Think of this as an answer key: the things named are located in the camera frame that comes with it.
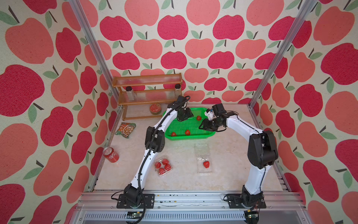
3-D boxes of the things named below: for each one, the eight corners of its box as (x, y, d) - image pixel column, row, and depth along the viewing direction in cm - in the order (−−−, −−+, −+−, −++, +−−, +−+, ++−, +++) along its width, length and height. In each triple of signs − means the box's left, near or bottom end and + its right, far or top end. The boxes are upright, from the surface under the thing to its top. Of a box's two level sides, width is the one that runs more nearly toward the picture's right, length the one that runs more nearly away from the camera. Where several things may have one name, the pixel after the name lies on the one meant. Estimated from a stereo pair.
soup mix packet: (116, 135, 104) (114, 133, 102) (124, 122, 111) (123, 120, 109) (128, 138, 102) (127, 136, 100) (136, 125, 109) (135, 123, 107)
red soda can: (108, 164, 90) (100, 156, 81) (111, 155, 94) (104, 146, 85) (117, 164, 90) (110, 156, 81) (120, 155, 94) (114, 146, 85)
